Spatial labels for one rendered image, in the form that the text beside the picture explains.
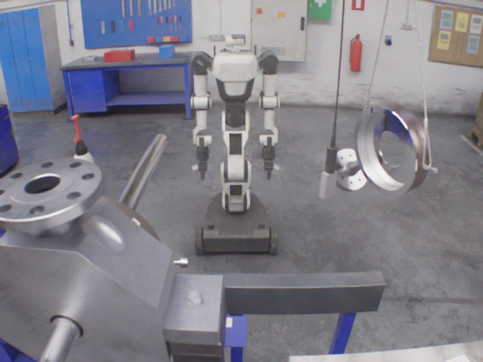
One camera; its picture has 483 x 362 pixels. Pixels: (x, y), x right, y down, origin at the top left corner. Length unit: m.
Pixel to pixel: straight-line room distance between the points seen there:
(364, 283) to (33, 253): 1.02
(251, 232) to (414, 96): 4.45
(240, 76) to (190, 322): 1.73
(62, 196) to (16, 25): 5.83
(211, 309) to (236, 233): 1.78
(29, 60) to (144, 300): 5.86
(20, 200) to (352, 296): 1.07
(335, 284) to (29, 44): 5.82
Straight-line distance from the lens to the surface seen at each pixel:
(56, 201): 0.73
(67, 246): 0.76
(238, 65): 2.31
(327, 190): 1.65
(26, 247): 0.80
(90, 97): 5.80
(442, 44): 6.45
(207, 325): 0.84
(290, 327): 2.28
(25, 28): 6.39
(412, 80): 6.37
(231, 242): 2.62
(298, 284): 1.28
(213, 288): 0.92
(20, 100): 6.75
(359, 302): 1.37
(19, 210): 0.74
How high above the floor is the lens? 1.76
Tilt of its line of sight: 29 degrees down
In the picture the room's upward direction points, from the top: straight up
